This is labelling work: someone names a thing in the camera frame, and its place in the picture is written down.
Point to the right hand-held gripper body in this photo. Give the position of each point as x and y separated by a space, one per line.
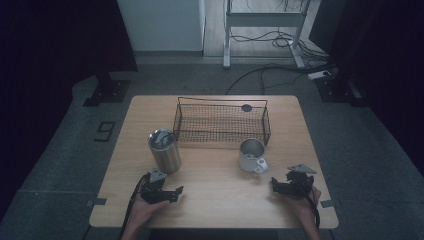
298 183

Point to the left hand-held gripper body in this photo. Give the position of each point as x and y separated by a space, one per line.
154 191

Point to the black stand base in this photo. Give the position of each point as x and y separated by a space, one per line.
336 90
108 91

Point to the white metal mug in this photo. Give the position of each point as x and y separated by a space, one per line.
250 160

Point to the white desk frame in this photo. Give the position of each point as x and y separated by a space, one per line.
263 19

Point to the white cabinet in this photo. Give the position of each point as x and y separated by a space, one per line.
160 25

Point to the grey tape piece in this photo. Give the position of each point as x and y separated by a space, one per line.
99 201
327 203

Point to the steel tumbler with lid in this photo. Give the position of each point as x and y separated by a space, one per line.
165 156

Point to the white power strip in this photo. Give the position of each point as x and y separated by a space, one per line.
318 75

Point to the black round disc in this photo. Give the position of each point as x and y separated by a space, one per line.
246 107

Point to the dark curtain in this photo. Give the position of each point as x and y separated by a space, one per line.
383 50
50 50

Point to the person's left hand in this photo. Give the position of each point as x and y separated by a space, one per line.
143 210

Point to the person's right hand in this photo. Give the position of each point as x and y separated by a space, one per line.
305 206

